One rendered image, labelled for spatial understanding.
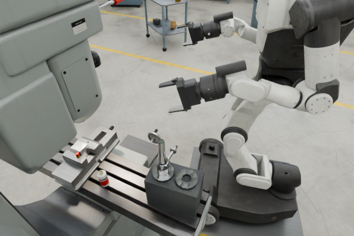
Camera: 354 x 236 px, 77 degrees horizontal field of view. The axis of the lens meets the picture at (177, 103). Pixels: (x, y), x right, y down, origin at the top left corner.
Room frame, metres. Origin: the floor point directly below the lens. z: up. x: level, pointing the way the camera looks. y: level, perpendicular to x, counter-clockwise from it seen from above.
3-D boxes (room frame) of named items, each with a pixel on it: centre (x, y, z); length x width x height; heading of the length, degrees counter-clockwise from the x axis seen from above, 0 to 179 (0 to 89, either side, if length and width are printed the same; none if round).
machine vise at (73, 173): (0.74, 0.46, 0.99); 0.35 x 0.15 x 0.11; 156
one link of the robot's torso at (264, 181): (0.84, -0.49, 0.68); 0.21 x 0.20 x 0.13; 77
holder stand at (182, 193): (0.52, 0.01, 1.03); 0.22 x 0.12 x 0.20; 71
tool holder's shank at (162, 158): (0.53, 0.06, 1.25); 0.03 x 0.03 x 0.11
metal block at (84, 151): (0.71, 0.48, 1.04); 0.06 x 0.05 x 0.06; 66
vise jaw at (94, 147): (0.76, 0.45, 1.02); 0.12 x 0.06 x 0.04; 66
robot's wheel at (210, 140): (1.16, -0.28, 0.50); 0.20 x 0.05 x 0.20; 77
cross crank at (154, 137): (1.13, 0.19, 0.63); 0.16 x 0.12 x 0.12; 155
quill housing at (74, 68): (0.67, 0.40, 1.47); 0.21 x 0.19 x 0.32; 65
